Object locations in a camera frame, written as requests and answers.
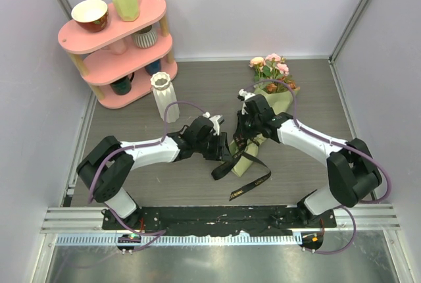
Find grey ribbed ceramic pot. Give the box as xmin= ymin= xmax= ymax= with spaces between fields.
xmin=132 ymin=25 xmax=157 ymax=49

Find pink cup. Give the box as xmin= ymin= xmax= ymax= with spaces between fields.
xmin=102 ymin=38 xmax=128 ymax=55

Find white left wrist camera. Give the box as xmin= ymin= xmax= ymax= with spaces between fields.
xmin=202 ymin=112 xmax=224 ymax=136

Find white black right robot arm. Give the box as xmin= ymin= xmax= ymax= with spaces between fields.
xmin=237 ymin=90 xmax=382 ymax=227

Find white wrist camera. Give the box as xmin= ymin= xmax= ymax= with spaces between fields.
xmin=202 ymin=112 xmax=224 ymax=136
xmin=237 ymin=89 xmax=255 ymax=115

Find orange-brown flower stems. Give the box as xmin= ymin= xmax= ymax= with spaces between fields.
xmin=263 ymin=79 xmax=299 ymax=94

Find black ribbon gold lettering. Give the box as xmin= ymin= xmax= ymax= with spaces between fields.
xmin=210 ymin=111 xmax=272 ymax=202

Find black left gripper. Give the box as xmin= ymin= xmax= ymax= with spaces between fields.
xmin=194 ymin=132 xmax=233 ymax=162

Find dark green mug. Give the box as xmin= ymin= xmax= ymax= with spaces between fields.
xmin=110 ymin=73 xmax=134 ymax=95

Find red bowl white inside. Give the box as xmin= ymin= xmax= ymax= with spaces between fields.
xmin=71 ymin=0 xmax=109 ymax=32

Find pink flower stems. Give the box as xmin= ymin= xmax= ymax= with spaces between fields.
xmin=249 ymin=53 xmax=291 ymax=81

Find pink three-tier shelf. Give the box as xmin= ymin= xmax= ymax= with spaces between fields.
xmin=58 ymin=0 xmax=178 ymax=109

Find dark blue cup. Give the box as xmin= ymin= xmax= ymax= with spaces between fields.
xmin=144 ymin=59 xmax=162 ymax=76

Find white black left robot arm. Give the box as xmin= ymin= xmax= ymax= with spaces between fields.
xmin=76 ymin=113 xmax=232 ymax=230

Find white slotted cable duct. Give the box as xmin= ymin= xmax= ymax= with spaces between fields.
xmin=56 ymin=232 xmax=302 ymax=247

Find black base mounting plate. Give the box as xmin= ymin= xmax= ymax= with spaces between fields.
xmin=123 ymin=205 xmax=337 ymax=237

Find white ribbed ceramic vase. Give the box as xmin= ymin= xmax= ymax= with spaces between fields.
xmin=151 ymin=72 xmax=180 ymax=123

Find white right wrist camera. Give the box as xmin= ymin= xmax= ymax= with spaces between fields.
xmin=237 ymin=89 xmax=255 ymax=115

